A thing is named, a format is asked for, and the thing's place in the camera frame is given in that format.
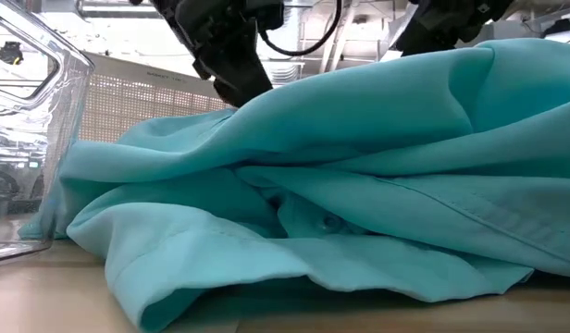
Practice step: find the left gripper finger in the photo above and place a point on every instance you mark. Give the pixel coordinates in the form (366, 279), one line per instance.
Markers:
(241, 78)

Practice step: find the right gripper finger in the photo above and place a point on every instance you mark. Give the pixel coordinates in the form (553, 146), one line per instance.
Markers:
(421, 41)

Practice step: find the teal cloth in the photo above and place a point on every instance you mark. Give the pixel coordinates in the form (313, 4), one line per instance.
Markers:
(359, 139)

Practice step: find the white perforated basket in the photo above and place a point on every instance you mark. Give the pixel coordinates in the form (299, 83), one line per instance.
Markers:
(127, 106)

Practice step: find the clear plastic bin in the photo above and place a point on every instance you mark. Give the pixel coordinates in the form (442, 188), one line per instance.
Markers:
(58, 139)

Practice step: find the black ceiling fixture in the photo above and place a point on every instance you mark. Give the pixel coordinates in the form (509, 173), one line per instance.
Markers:
(10, 52)

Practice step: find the ribbed silver ceiling duct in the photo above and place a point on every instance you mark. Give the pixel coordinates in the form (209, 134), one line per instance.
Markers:
(289, 74)

